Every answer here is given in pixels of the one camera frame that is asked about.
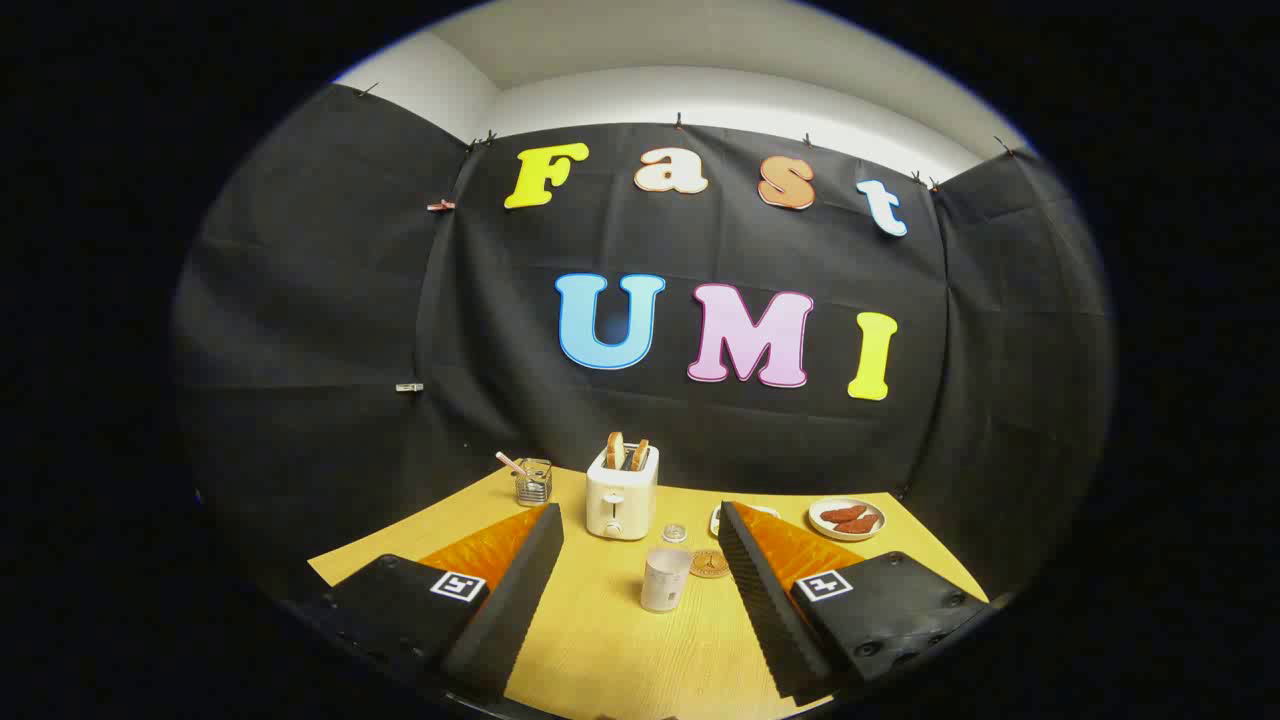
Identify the wooden table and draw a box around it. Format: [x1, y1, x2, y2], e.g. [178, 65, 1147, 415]
[307, 465, 991, 720]

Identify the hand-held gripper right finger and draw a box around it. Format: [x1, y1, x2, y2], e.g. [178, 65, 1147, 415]
[718, 502, 991, 701]

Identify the white divided bean dish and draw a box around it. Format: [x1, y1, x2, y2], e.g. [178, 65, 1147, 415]
[710, 504, 781, 537]

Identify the black backdrop cloth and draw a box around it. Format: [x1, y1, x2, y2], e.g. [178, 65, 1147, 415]
[172, 83, 1116, 601]

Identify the metal mesh holder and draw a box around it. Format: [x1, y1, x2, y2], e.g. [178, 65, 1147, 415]
[515, 458, 553, 507]

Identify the clear juice bottle white label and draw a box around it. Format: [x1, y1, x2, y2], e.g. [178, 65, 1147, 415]
[641, 522, 693, 613]

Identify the white toaster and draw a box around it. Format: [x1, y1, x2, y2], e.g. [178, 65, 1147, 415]
[586, 443, 660, 542]

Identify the round white plate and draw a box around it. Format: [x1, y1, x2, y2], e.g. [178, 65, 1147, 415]
[808, 497, 887, 542]

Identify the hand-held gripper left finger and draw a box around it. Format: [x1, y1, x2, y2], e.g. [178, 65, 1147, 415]
[298, 503, 564, 701]

